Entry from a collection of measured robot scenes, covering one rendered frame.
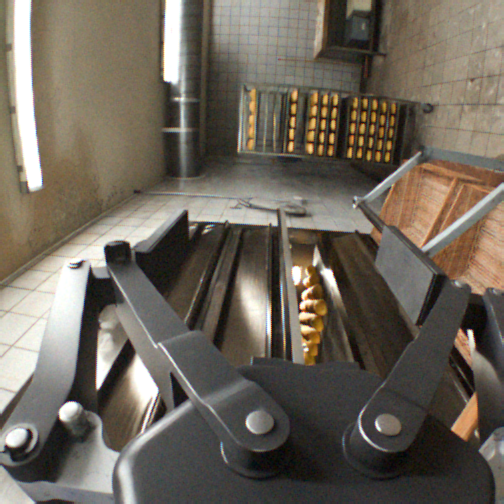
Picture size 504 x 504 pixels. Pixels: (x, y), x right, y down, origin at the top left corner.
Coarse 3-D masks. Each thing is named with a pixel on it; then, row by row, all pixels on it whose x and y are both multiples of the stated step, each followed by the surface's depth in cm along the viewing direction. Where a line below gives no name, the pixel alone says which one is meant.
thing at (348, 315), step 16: (320, 240) 169; (320, 256) 163; (336, 272) 135; (336, 288) 123; (336, 304) 121; (352, 304) 111; (352, 320) 102; (352, 336) 96; (352, 352) 94; (368, 352) 87; (368, 368) 81
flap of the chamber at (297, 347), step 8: (280, 208) 171; (288, 240) 127; (288, 248) 119; (288, 256) 113; (288, 264) 107; (288, 272) 101; (288, 280) 96; (288, 288) 92; (288, 296) 88; (296, 296) 88; (296, 304) 84; (296, 312) 80; (296, 320) 77; (296, 328) 74; (296, 336) 71; (296, 344) 69; (296, 352) 66; (296, 360) 64
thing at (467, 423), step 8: (472, 400) 33; (472, 408) 32; (464, 416) 34; (472, 416) 32; (456, 424) 35; (464, 424) 33; (472, 424) 33; (456, 432) 34; (464, 432) 33; (472, 432) 33
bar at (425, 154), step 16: (416, 160) 99; (432, 160) 100; (448, 160) 97; (464, 160) 97; (480, 160) 96; (496, 160) 95; (400, 176) 102; (496, 192) 56; (368, 208) 96; (480, 208) 58; (384, 224) 82; (464, 224) 60; (432, 240) 63; (448, 240) 61; (432, 256) 63
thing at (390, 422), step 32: (448, 288) 12; (448, 320) 10; (416, 352) 8; (448, 352) 8; (384, 384) 7; (416, 384) 6; (384, 416) 5; (416, 416) 5; (352, 448) 5; (384, 448) 5
